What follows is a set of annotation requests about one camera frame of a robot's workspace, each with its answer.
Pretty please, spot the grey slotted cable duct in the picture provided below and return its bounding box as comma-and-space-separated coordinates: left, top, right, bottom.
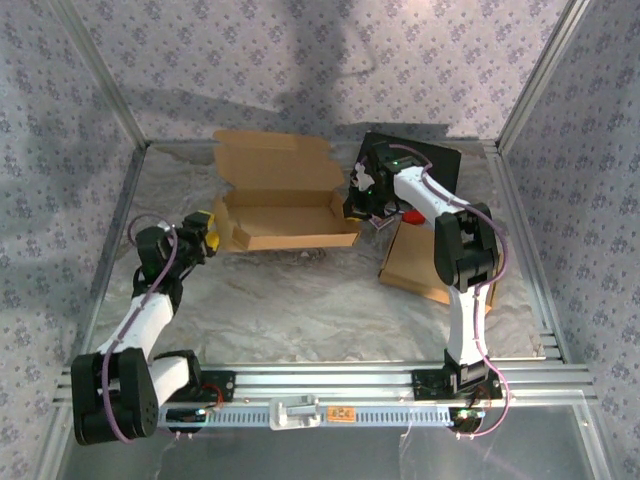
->
157, 405, 489, 426

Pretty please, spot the left controller circuit board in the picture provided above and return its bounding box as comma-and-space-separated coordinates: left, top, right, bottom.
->
158, 407, 209, 434

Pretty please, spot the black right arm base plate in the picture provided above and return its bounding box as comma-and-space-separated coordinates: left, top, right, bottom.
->
412, 369, 504, 401

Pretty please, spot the controller circuit board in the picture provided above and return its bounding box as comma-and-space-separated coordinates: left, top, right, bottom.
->
448, 407, 487, 435
158, 407, 209, 434

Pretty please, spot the aluminium side rail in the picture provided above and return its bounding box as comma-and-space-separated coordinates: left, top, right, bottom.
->
64, 142, 151, 369
482, 142, 571, 364

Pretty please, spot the aluminium frame post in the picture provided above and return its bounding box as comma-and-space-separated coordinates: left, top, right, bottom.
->
49, 0, 151, 151
494, 0, 594, 151

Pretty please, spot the white plastic clamp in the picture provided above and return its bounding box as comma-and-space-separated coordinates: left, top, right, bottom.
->
268, 394, 321, 431

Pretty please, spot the grey metal panel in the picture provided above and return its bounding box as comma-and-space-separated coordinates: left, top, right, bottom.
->
59, 422, 601, 480

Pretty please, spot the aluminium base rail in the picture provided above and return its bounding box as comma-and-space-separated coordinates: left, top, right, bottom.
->
59, 363, 599, 404

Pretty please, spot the right controller circuit board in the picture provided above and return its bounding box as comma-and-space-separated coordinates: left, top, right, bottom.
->
448, 407, 487, 435

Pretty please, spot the black hard case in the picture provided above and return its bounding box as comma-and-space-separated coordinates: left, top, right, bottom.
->
359, 131, 462, 201

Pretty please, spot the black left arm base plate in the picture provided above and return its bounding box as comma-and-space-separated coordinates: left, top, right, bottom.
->
189, 370, 237, 404

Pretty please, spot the brown cardboard mailer box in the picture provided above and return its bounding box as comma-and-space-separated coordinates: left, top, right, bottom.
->
212, 129, 362, 253
377, 219, 501, 317

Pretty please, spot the marble pattern table cover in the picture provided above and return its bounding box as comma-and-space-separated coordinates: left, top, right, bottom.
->
89, 142, 546, 364

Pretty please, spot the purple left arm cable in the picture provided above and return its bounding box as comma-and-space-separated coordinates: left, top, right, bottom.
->
102, 213, 221, 445

